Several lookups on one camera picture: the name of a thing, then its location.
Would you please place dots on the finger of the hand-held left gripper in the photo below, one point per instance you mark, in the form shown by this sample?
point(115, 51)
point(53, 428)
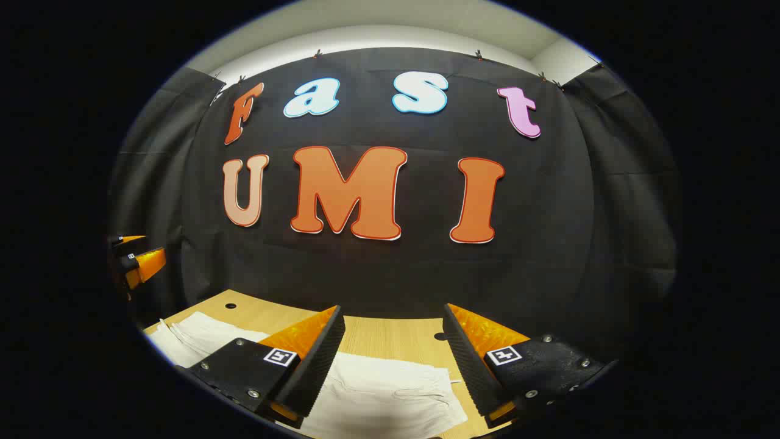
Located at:
point(146, 263)
point(125, 240)

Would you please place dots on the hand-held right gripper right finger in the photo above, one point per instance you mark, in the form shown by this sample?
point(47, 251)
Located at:
point(466, 360)

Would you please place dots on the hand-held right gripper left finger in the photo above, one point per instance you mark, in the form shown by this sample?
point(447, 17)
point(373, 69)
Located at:
point(323, 360)

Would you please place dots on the white jeans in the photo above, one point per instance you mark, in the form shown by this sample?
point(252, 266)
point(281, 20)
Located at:
point(378, 396)

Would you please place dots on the black backdrop cloth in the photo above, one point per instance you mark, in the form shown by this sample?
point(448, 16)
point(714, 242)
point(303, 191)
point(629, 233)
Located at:
point(365, 274)

